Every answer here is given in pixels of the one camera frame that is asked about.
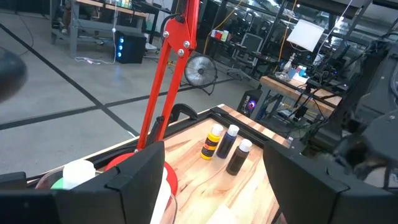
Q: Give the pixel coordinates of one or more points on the red desk lamp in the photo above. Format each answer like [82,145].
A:
[174,37]

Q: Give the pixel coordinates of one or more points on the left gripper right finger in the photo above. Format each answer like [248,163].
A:
[298,186]

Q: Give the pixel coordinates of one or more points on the black floor fan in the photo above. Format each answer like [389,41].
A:
[200,71]

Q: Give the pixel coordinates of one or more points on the grey workbench wooden top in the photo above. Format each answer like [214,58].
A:
[74,31]

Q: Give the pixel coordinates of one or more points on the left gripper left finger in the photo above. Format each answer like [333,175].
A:
[136,186]

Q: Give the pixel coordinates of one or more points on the black arched clamp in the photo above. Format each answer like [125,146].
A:
[186,109]

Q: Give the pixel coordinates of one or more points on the small colourful boxes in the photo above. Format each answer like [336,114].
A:
[219,35]

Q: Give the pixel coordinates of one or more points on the large green paint bottle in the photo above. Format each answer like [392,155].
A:
[77,172]

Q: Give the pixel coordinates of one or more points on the blue paint bottle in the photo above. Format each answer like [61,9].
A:
[227,143]

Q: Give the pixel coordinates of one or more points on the grey office chair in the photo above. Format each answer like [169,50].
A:
[250,43]

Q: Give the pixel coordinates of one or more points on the cluttered wooden workbench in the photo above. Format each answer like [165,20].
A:
[295,90]

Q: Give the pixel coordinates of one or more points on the computer tower blue lights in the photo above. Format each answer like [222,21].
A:
[132,48]

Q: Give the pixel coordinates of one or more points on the yellow paint bottle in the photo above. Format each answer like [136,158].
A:
[211,144]

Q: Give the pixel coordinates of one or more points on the computer tower purple light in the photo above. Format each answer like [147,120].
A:
[248,104]

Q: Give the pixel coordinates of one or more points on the brown paint bottle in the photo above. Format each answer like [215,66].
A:
[237,160]

